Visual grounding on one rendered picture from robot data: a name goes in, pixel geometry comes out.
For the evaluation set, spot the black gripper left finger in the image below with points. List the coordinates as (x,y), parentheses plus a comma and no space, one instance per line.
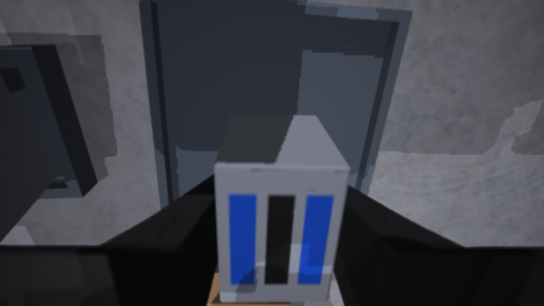
(169,259)

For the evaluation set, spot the tan cardboard box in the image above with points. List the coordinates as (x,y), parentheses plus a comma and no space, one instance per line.
(214,297)

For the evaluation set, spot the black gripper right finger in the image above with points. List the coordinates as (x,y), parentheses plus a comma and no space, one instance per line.
(385,259)

